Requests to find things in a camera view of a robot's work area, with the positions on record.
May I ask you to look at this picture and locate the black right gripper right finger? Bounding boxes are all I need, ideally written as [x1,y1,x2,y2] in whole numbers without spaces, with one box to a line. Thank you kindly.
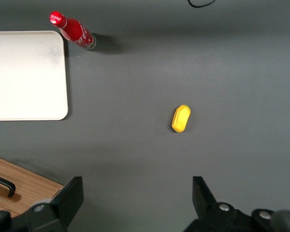
[183,176,281,232]

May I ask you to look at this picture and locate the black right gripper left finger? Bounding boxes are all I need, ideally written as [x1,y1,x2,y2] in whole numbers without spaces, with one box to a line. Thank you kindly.
[0,176,85,232]

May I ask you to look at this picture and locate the red coke bottle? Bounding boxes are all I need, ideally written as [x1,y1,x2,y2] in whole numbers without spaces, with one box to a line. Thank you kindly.
[49,11,97,52]

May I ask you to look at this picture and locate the white plastic tray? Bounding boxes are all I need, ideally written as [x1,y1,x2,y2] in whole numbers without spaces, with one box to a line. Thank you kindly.
[0,30,69,121]

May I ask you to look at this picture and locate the yellow toy food piece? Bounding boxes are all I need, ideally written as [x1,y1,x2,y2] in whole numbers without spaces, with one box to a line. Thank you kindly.
[171,104,191,133]

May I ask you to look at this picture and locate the black metal box handle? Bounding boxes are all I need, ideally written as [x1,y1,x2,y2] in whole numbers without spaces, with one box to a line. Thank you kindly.
[0,172,16,198]

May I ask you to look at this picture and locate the thin black cable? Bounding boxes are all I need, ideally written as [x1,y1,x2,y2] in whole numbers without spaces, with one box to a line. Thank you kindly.
[187,0,216,8]

